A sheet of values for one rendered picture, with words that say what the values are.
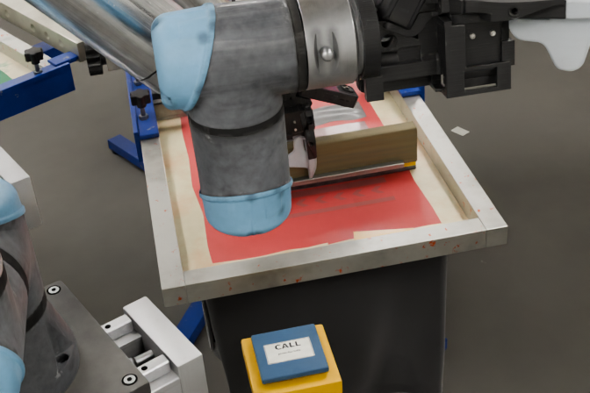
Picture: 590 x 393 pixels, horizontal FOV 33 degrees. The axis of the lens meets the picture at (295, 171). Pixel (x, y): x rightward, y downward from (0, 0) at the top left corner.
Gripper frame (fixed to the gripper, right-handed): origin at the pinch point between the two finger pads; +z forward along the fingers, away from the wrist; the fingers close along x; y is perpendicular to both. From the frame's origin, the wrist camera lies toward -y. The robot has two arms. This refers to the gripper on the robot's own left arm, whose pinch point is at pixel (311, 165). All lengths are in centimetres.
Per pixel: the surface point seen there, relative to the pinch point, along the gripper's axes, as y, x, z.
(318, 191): -0.4, 2.1, 4.8
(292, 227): 6.5, 11.8, 4.7
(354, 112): -14.3, -24.1, 4.7
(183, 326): 32, -73, 93
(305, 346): 11.2, 44.2, 3.0
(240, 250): 16.6, 15.6, 4.3
